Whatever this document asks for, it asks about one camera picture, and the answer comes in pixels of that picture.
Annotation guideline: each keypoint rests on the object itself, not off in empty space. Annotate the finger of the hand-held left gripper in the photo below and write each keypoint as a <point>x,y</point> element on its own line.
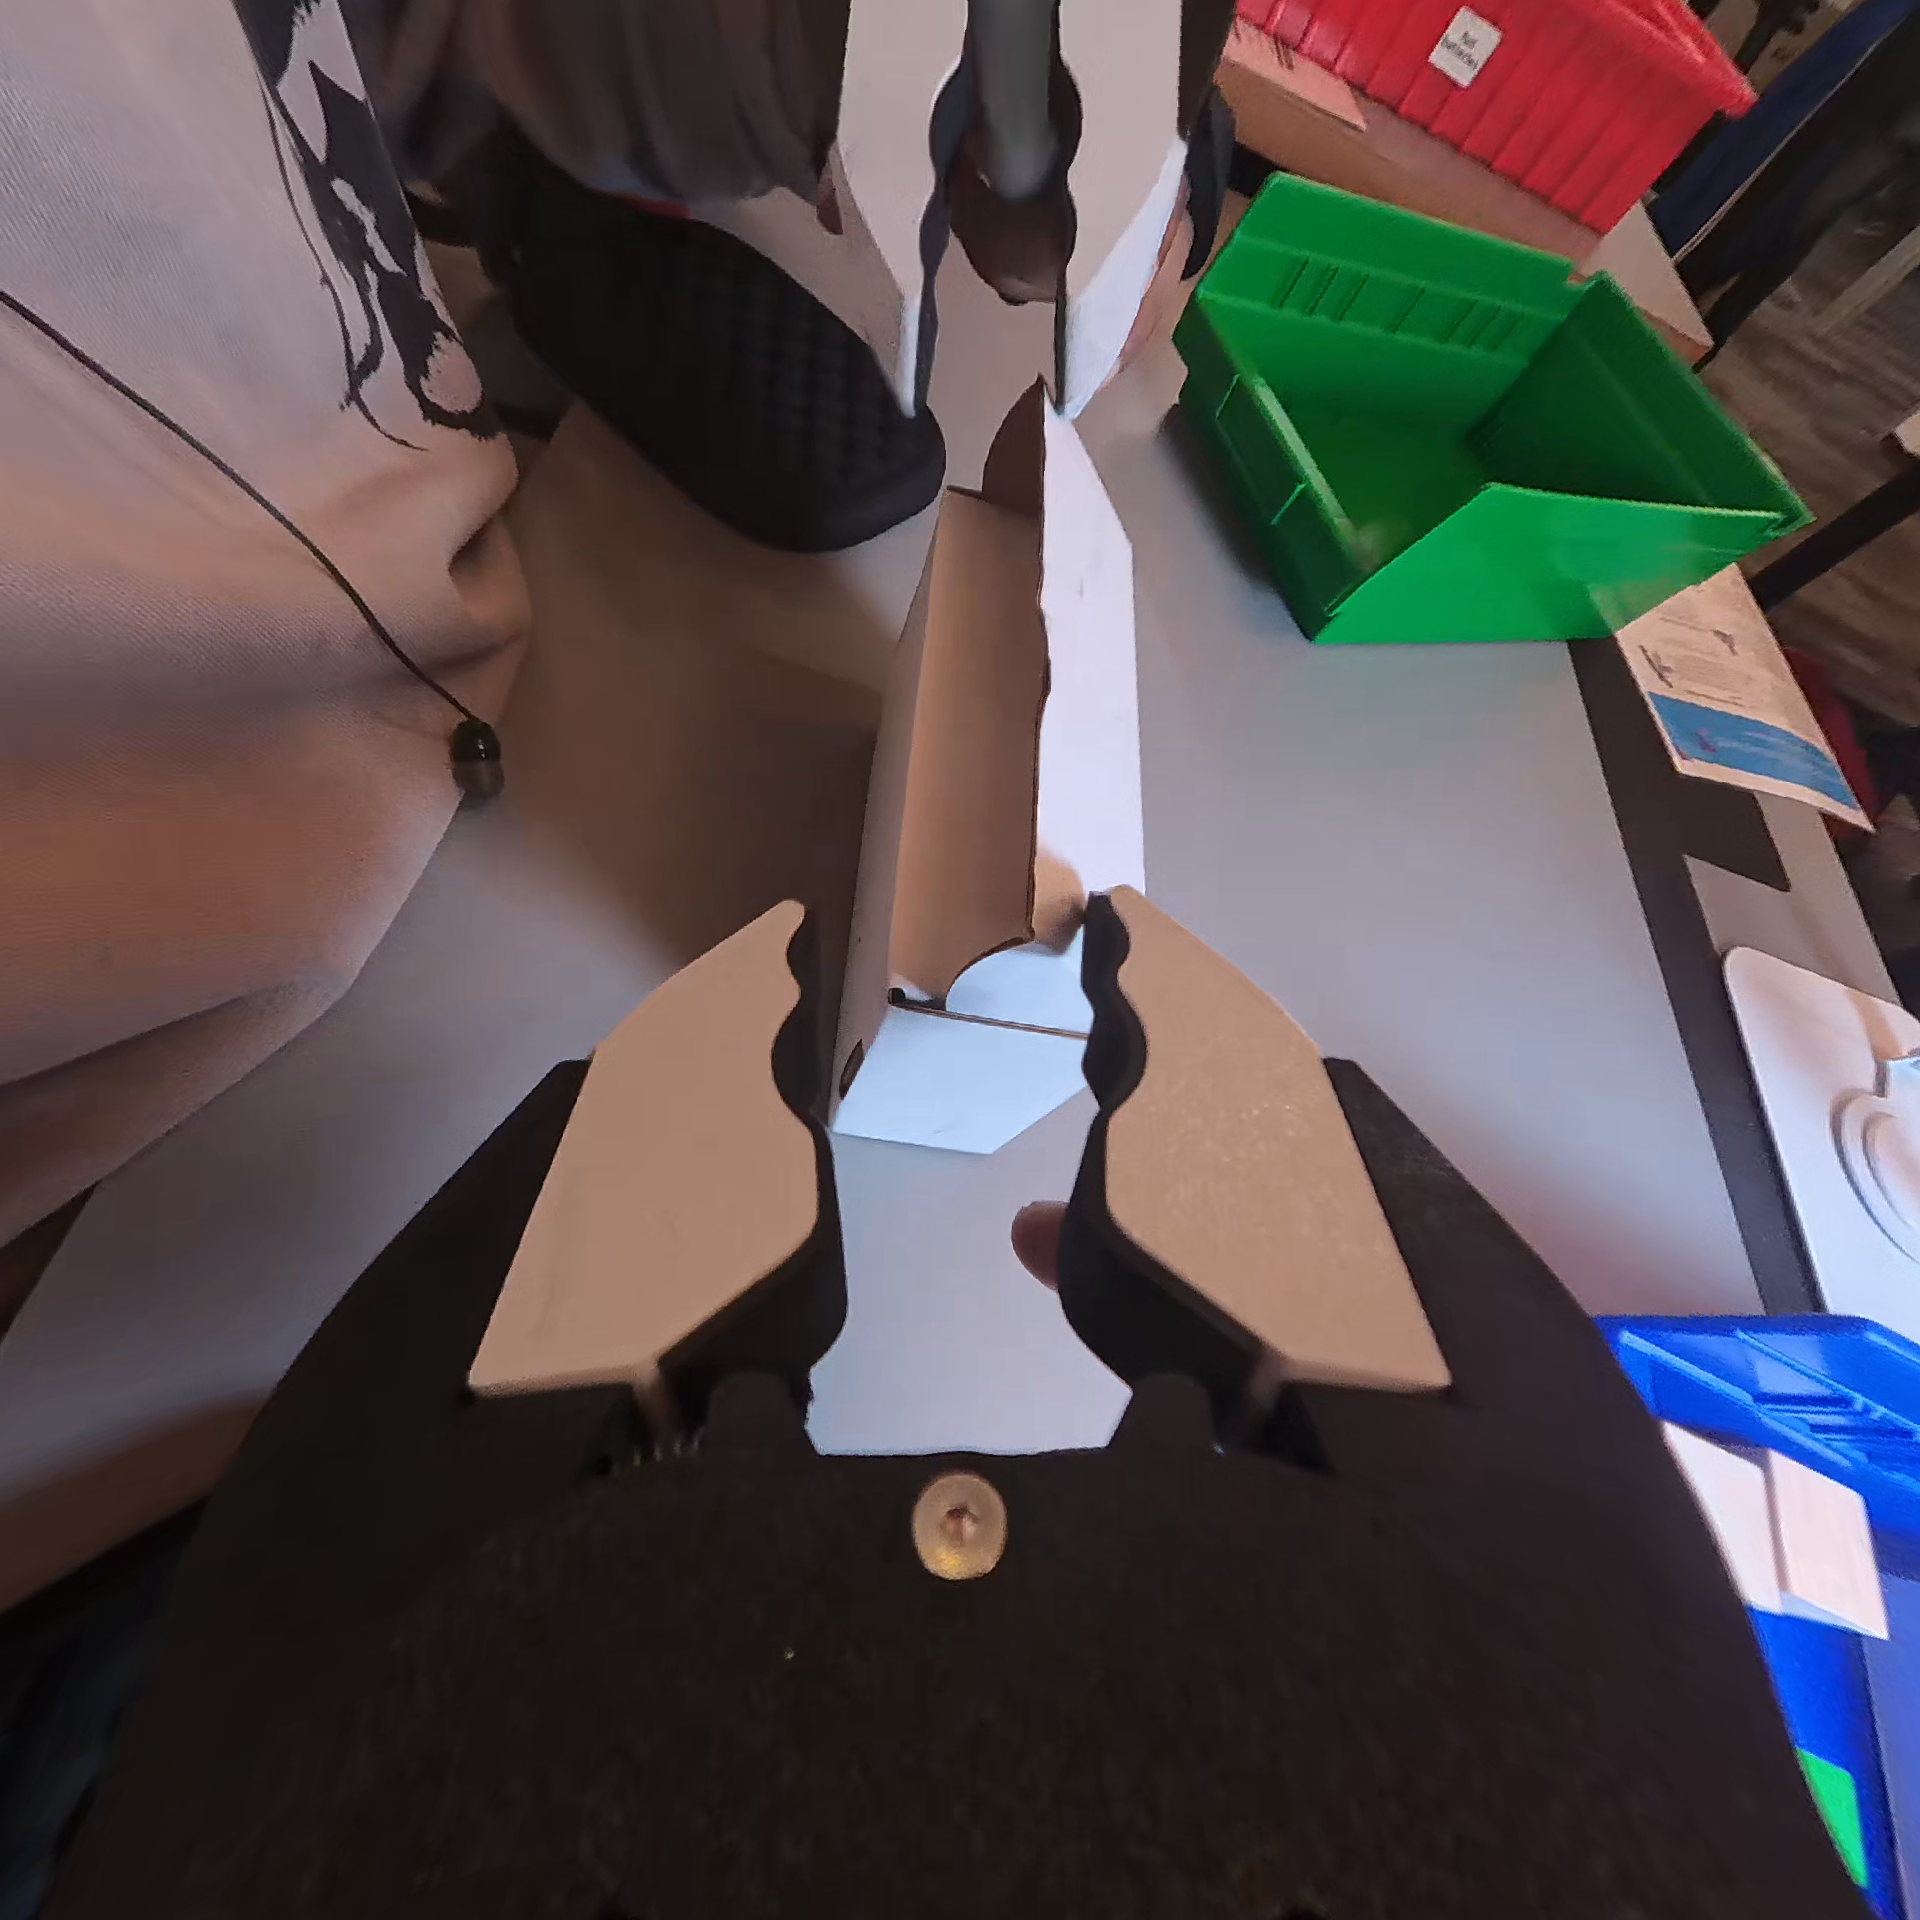
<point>1133,255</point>
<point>885,181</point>

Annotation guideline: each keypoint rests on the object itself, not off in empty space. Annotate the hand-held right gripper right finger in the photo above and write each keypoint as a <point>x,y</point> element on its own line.
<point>1245,1184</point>

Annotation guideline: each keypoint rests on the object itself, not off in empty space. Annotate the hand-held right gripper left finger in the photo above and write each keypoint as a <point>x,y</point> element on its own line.
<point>661,1184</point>

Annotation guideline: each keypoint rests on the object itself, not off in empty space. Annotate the blue plastic bin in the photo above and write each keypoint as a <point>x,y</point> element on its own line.
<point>1723,1381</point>

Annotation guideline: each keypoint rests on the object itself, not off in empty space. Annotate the white cardboard box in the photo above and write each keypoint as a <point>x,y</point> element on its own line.
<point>961,751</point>

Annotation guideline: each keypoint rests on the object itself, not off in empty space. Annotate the green wooden cube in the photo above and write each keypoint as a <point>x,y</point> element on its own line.
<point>1834,1809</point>

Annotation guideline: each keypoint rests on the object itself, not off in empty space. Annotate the person's right hand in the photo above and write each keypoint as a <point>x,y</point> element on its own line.
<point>1037,1243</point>

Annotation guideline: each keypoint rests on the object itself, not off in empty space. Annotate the grey metal pole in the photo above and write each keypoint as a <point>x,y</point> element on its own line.
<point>1009,90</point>

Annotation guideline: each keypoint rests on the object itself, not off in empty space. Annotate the black mesh cushion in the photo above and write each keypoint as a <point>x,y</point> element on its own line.
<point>720,375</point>

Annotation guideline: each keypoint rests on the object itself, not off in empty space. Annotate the red plastic bin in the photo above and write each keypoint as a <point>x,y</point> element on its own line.
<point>1575,105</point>

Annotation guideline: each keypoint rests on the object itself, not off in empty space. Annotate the green plastic bin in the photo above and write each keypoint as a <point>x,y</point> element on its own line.
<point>1499,570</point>

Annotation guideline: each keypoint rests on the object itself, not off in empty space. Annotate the white tray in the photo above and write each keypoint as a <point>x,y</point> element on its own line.
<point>1800,1079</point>

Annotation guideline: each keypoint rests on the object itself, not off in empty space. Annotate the printed paper leaflet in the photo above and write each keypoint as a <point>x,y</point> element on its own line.
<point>1723,675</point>

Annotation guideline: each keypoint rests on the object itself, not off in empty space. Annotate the person's light printed shirt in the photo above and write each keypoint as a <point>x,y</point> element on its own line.
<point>166,524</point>

